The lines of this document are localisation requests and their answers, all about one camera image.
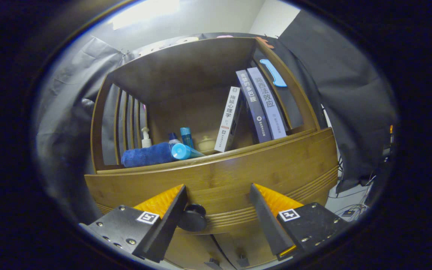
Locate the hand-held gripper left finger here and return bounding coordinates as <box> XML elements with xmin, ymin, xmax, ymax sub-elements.
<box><xmin>79</xmin><ymin>184</ymin><xmax>188</xmax><ymax>263</ymax></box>

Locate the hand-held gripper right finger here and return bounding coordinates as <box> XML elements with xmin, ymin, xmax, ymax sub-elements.
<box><xmin>249</xmin><ymin>183</ymin><xmax>348</xmax><ymax>262</ymax></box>

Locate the wooden drawer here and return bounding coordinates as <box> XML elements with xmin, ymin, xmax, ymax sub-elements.
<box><xmin>85</xmin><ymin>129</ymin><xmax>339</xmax><ymax>235</ymax></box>

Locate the blue and white tube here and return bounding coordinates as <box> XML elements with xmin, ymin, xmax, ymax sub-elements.
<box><xmin>171</xmin><ymin>143</ymin><xmax>206</xmax><ymax>161</ymax></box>

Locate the wooden cabinet door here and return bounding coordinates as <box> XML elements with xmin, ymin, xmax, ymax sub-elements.
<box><xmin>212</xmin><ymin>225</ymin><xmax>299</xmax><ymax>269</ymax></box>
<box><xmin>163</xmin><ymin>232</ymin><xmax>226</xmax><ymax>270</ymax></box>

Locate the wooden countertop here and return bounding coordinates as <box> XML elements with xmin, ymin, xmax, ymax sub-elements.
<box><xmin>95</xmin><ymin>127</ymin><xmax>323</xmax><ymax>176</ymax></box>

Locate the wooden cabinet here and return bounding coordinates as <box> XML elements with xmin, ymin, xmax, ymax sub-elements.
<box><xmin>90</xmin><ymin>36</ymin><xmax>340</xmax><ymax>270</ymax></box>

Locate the blue towel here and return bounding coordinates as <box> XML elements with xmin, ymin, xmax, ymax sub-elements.
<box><xmin>121</xmin><ymin>142</ymin><xmax>177</xmax><ymax>168</ymax></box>

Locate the white pump bottle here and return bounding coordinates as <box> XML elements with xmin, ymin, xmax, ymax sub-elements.
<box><xmin>141</xmin><ymin>127</ymin><xmax>153</xmax><ymax>148</ymax></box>

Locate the beige lidded teacup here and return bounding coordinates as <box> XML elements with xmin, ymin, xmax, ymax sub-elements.
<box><xmin>197</xmin><ymin>136</ymin><xmax>216</xmax><ymax>152</ymax></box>

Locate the clear blue bottle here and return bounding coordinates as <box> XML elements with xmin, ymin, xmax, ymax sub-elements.
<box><xmin>180</xmin><ymin>127</ymin><xmax>195</xmax><ymax>149</ymax></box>

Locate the white book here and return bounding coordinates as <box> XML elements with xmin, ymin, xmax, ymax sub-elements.
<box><xmin>214</xmin><ymin>87</ymin><xmax>241</xmax><ymax>153</ymax></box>

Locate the light purple book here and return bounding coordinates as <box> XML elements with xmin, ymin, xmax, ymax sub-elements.
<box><xmin>247</xmin><ymin>67</ymin><xmax>288</xmax><ymax>140</ymax></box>

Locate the dark blue book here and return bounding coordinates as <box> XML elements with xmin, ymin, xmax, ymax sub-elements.
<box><xmin>235</xmin><ymin>69</ymin><xmax>273</xmax><ymax>144</ymax></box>

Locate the black backdrop cloth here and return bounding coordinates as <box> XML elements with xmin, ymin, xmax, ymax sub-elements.
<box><xmin>34</xmin><ymin>9</ymin><xmax>398</xmax><ymax>225</ymax></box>

